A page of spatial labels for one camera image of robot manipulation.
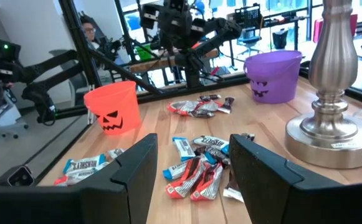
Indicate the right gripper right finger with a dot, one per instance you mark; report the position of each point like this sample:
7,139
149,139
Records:
268,186

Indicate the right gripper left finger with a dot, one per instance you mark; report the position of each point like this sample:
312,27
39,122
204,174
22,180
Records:
131,186

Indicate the black background robot arm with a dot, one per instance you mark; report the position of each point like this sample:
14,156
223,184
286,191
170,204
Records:
43,67

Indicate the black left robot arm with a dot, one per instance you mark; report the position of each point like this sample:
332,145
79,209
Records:
213,34

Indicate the green storage box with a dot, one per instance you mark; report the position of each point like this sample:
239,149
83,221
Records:
143,51

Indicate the black plastic crate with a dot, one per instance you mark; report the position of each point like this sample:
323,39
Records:
247,15

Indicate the blue office chair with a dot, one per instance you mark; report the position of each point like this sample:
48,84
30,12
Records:
249,39

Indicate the orange pumpkin face bucket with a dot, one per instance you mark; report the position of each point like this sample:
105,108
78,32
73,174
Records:
115,99

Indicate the person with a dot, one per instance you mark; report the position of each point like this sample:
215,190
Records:
89,31

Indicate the black waste bin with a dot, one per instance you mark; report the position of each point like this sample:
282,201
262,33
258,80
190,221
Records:
279,39

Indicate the purple pumpkin face bucket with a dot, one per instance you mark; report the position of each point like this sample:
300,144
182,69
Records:
274,71

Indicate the red panel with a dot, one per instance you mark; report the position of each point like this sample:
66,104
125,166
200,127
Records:
318,29

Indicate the silver lamp with white shade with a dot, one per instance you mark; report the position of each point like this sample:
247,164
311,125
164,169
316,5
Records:
333,62

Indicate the white office chair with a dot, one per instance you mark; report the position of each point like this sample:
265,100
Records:
3,124

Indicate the small black table camera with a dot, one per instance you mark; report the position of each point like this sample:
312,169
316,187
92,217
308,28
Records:
15,177

